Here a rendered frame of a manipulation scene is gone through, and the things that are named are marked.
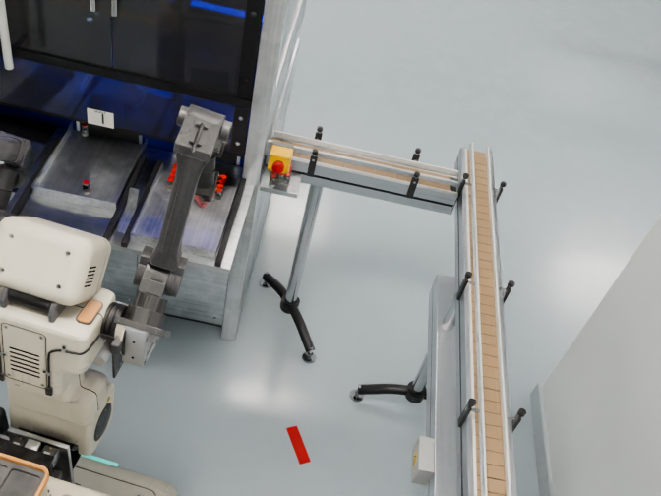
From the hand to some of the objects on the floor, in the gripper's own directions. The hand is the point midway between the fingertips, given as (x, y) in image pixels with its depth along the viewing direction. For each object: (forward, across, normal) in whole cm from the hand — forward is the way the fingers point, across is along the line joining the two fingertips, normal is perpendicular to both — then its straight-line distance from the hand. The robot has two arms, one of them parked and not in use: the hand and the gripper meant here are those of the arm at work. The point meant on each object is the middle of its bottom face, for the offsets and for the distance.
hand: (202, 205), depth 211 cm
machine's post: (+110, -38, +7) cm, 117 cm away
